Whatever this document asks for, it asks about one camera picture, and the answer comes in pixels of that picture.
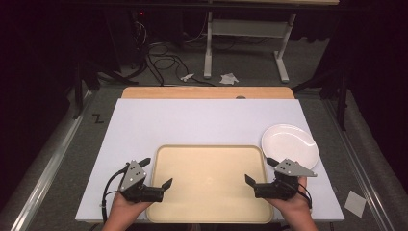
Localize white round plate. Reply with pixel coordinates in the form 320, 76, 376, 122
261, 123, 320, 171

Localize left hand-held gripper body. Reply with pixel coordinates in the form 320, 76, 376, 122
118, 160, 165, 204

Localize metal floor rail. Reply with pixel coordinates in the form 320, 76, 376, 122
322, 98, 396, 231
9, 90, 94, 231

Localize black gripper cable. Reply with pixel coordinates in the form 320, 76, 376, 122
101, 165, 131, 223
296, 183, 314, 211

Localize black stand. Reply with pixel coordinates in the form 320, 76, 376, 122
70, 59, 140, 120
291, 68, 350, 132

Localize white square paper sheet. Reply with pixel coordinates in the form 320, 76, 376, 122
344, 190, 368, 218

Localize white table mat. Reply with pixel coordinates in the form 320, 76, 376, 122
74, 97, 345, 223

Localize person's right hand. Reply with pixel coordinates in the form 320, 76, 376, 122
266, 176, 311, 221

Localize person's left hand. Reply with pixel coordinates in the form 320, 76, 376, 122
110, 191, 152, 220

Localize beige plastic tray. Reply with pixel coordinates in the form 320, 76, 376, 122
145, 144, 275, 225

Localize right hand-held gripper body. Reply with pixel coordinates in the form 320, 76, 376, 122
253, 158, 319, 200

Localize wooden table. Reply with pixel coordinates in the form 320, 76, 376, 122
121, 86, 295, 100

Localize black floor cables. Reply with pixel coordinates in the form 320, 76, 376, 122
129, 18, 217, 88

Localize white metal desk frame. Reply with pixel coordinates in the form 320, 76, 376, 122
203, 11, 297, 84

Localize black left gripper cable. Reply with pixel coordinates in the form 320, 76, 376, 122
101, 165, 131, 223

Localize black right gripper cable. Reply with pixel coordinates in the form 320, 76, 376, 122
296, 183, 314, 211

